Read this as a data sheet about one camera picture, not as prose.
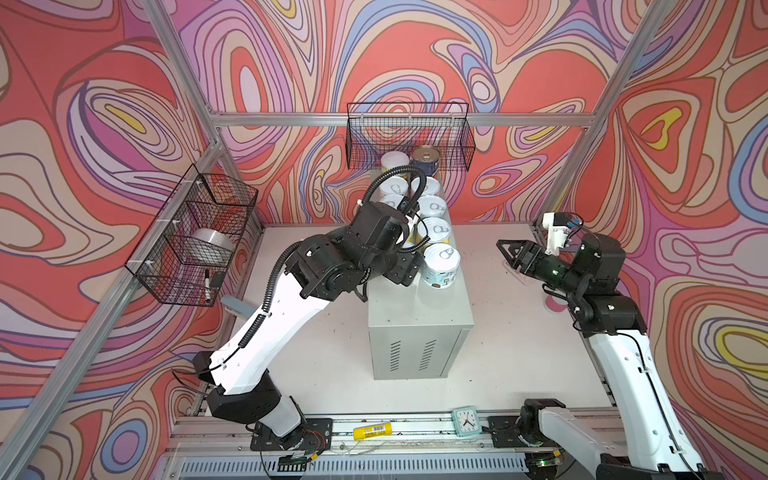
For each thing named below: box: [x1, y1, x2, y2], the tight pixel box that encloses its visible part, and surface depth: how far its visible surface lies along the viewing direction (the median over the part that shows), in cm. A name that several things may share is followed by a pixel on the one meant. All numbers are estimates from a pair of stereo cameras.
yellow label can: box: [417, 216, 451, 244], surface depth 65 cm
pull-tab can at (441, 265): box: [422, 243, 461, 289], surface depth 60 cm
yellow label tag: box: [353, 423, 393, 441], surface depth 74 cm
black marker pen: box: [205, 268, 211, 303], surface depth 73 cm
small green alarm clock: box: [452, 406, 482, 438], surface depth 75 cm
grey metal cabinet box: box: [368, 171, 475, 380], surface depth 62 cm
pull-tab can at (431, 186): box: [422, 176, 440, 195], surface depth 74 cm
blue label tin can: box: [411, 145, 440, 176], surface depth 75 cm
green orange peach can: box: [380, 150, 410, 173], surface depth 78 cm
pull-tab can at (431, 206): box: [417, 195, 447, 218], surface depth 70 cm
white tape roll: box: [191, 228, 234, 253], surface depth 72 cm
